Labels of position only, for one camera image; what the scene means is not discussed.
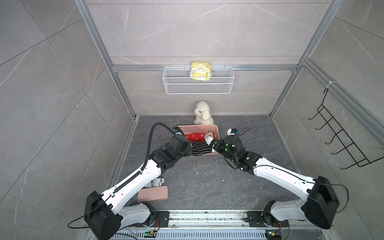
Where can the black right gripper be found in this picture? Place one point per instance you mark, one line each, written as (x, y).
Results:
(217, 147)

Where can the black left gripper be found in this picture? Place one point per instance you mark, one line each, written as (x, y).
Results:
(188, 151)

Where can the red snowflake sock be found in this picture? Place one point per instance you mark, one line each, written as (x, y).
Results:
(197, 137)

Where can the black white striped sock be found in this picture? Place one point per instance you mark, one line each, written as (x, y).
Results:
(203, 148)

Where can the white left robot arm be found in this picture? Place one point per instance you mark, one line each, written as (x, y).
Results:
(106, 213)

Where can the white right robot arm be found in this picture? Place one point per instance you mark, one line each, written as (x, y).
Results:
(317, 200)

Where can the pink plastic basket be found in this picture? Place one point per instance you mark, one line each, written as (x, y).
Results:
(213, 130)

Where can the white plush toy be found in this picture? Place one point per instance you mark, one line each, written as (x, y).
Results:
(203, 114)

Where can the pink case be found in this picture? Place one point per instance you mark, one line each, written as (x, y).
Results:
(153, 194)

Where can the yellow packet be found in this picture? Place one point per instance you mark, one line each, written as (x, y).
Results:
(200, 71)

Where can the white wire wall basket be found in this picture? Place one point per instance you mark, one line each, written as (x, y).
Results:
(179, 81)

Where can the metal base rail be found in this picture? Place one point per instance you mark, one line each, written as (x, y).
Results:
(234, 224)

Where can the black wall hook rack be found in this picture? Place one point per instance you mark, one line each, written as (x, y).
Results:
(349, 146)

